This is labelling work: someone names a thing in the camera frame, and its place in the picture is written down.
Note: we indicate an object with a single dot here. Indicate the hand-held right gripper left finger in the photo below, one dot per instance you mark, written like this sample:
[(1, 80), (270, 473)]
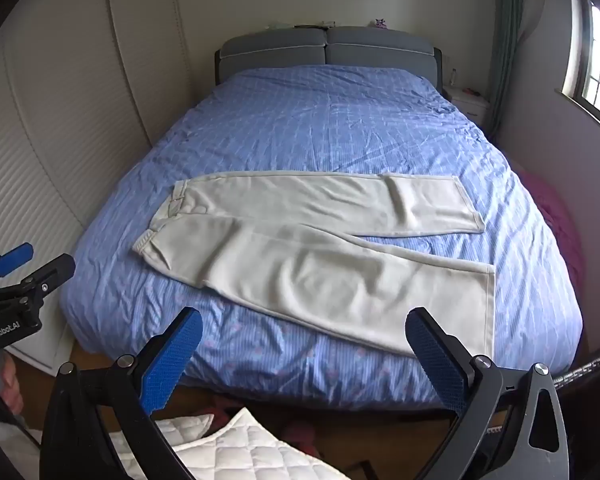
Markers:
[(172, 360)]

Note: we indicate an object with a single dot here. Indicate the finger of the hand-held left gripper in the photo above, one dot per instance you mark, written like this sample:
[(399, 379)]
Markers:
[(50, 272), (12, 259)]

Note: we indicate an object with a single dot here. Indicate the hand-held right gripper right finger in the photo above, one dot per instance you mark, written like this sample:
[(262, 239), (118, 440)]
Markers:
[(437, 365)]

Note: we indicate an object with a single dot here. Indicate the cream pants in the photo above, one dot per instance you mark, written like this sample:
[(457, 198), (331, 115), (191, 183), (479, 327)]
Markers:
[(280, 270)]

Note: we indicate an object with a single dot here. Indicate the person's left hand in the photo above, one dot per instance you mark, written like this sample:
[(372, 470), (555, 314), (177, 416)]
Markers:
[(11, 382)]

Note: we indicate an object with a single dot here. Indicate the white quilted mat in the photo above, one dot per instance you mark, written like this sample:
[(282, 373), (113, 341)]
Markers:
[(240, 450)]

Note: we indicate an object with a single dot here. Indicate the white wardrobe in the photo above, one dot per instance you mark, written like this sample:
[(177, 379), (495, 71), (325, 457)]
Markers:
[(55, 110)]

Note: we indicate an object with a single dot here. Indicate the pink cloth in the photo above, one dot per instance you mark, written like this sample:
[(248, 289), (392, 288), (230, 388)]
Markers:
[(560, 225)]

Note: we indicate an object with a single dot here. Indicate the white nightstand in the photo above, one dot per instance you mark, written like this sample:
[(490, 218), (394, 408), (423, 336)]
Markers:
[(467, 105)]

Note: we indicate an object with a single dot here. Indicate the blue floral bed sheet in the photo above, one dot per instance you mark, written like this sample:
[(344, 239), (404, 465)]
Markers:
[(330, 125)]

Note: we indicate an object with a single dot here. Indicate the small white bottle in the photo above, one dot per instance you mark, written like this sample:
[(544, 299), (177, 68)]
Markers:
[(453, 77)]

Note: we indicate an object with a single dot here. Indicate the grey padded bed headboard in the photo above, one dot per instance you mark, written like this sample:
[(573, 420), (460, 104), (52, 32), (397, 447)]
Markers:
[(280, 50)]

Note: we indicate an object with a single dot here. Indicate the small purple toy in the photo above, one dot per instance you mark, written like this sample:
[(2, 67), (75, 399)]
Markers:
[(380, 23)]

